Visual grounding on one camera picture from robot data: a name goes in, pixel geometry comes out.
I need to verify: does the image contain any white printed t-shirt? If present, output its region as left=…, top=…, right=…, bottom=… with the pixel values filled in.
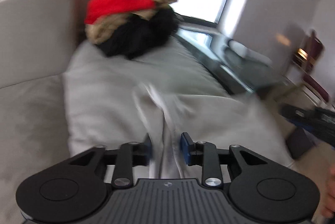
left=133, top=84, right=295, bottom=179

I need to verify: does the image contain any person's right hand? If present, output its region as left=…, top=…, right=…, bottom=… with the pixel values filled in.
left=322, top=165, right=335, bottom=218

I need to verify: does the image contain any grey seat cushion right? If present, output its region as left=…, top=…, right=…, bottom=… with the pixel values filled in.
left=61, top=35, right=294, bottom=177

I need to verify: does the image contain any dark red chair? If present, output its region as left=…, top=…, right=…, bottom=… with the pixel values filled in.
left=292, top=30, right=330, bottom=104

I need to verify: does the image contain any black folded garment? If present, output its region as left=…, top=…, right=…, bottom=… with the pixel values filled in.
left=97, top=7, right=179, bottom=60

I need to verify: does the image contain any tan folded garment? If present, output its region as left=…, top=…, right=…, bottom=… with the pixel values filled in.
left=85, top=0, right=177, bottom=45

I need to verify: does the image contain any grey round sofa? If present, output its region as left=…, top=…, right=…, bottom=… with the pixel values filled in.
left=1, top=0, right=89, bottom=223

